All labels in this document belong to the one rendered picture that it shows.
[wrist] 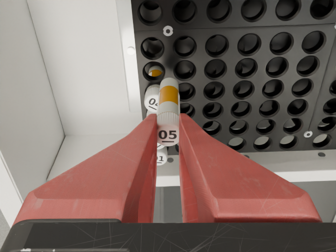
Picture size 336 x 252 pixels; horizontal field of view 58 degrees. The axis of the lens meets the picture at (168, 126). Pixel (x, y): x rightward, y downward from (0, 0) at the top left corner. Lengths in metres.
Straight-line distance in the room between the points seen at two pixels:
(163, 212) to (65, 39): 1.07
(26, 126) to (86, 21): 0.09
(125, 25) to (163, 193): 1.14
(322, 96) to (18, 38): 0.20
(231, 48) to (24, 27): 0.14
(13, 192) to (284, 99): 0.18
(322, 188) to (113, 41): 0.38
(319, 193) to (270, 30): 0.37
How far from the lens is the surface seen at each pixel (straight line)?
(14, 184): 0.22
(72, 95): 0.27
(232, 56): 0.18
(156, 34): 0.17
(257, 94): 0.20
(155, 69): 0.21
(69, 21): 0.25
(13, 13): 0.23
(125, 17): 0.22
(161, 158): 0.20
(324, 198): 0.51
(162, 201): 1.30
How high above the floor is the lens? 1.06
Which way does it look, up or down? 55 degrees down
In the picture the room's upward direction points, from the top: 178 degrees clockwise
